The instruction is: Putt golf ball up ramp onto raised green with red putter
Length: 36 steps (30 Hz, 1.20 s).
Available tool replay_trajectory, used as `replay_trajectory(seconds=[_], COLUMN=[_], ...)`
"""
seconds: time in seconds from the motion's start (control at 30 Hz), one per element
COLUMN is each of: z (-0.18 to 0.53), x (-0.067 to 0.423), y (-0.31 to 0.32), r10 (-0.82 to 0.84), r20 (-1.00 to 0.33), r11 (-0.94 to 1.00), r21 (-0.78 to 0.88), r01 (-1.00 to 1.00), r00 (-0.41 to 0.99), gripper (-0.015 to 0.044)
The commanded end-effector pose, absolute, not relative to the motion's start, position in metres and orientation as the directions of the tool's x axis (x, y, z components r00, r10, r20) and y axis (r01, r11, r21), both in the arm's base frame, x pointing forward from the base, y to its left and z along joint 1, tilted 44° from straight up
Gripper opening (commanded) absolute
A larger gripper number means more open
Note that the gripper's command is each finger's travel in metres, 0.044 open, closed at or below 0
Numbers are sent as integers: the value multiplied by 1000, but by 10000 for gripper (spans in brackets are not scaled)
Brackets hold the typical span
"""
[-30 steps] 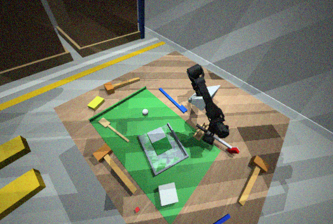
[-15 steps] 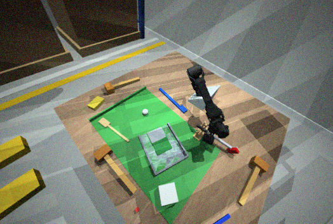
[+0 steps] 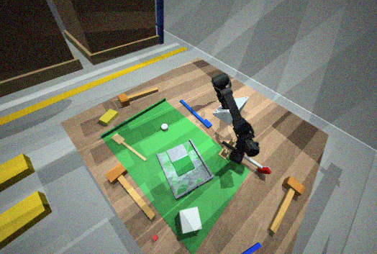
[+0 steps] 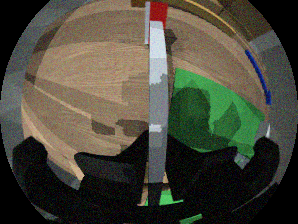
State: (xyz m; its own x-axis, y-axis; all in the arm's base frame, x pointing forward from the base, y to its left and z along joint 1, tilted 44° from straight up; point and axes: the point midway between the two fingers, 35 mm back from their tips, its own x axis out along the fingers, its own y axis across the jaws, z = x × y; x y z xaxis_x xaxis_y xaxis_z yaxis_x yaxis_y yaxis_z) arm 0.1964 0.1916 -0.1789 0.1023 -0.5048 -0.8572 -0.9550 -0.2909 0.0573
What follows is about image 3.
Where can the green putting mat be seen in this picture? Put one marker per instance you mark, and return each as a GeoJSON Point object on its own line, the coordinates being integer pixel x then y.
{"type": "Point", "coordinates": [145, 136]}

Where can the wooden mallet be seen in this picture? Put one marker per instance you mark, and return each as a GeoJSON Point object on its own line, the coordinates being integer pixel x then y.
{"type": "Point", "coordinates": [117, 174]}
{"type": "Point", "coordinates": [124, 100]}
{"type": "Point", "coordinates": [294, 188]}

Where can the yellow rectangular block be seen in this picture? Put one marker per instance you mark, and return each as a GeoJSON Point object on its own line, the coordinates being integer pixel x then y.
{"type": "Point", "coordinates": [109, 117]}

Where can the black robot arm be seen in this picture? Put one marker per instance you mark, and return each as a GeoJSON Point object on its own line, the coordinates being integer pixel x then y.
{"type": "Point", "coordinates": [241, 126]}

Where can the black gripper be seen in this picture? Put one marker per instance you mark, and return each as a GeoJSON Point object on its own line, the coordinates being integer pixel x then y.
{"type": "Point", "coordinates": [238, 154]}

